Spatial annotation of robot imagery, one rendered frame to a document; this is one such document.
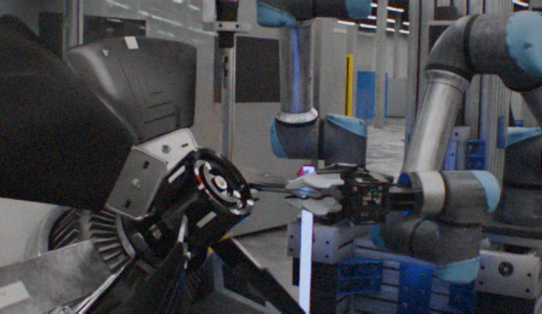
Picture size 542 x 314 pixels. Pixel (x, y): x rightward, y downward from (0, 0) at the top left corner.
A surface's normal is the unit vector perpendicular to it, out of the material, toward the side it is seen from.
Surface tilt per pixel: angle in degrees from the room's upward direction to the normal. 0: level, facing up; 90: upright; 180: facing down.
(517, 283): 90
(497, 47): 100
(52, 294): 50
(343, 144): 90
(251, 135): 90
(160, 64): 40
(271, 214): 90
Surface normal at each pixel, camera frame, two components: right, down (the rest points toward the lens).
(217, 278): 0.71, -0.59
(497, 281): -0.53, 0.08
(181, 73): 0.21, -0.72
